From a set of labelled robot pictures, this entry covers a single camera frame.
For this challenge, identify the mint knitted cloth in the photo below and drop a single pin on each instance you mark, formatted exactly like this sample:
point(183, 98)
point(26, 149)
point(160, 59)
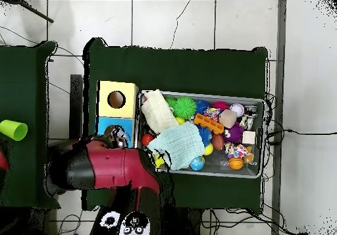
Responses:
point(181, 144)

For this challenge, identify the clear plastic toy packet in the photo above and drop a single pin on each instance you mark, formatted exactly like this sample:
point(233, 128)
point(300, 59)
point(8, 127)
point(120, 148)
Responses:
point(118, 135)

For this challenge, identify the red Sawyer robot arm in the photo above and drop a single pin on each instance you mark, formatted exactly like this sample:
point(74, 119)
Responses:
point(118, 169)

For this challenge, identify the wooden box with three holes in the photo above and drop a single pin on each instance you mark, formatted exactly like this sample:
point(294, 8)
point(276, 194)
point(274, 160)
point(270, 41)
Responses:
point(123, 106)

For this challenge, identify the cream knitted cloth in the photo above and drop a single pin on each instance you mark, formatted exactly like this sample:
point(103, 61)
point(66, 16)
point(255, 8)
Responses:
point(158, 111)

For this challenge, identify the green spiky rubber ball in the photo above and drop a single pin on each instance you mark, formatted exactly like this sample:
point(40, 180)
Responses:
point(184, 108)

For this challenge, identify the orange-red smooth ball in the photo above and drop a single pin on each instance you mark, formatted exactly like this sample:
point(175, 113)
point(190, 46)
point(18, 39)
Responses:
point(147, 139)

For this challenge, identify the orange long toy block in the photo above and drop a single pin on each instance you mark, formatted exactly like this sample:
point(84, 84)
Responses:
point(209, 124)

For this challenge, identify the globe print ball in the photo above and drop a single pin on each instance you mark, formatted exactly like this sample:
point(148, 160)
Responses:
point(197, 164)

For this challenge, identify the dark green table cloth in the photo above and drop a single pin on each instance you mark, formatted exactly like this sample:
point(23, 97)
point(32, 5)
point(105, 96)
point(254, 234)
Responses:
point(23, 74)
point(171, 69)

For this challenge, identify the tan wooden cube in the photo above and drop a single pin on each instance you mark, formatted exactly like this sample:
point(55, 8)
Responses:
point(228, 118)

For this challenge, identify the purple plush monster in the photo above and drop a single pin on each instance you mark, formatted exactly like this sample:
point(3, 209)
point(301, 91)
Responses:
point(235, 132)

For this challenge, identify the small basketball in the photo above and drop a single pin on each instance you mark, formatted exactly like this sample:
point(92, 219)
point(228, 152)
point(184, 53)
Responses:
point(236, 163)

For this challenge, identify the lime green plastic cup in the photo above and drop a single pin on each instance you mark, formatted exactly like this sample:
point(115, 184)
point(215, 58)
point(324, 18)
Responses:
point(13, 129)

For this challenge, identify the dark thin rod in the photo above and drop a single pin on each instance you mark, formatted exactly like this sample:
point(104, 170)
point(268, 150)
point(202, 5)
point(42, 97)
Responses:
point(39, 14)

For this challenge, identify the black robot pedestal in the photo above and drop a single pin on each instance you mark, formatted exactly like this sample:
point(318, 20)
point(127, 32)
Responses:
point(188, 223)

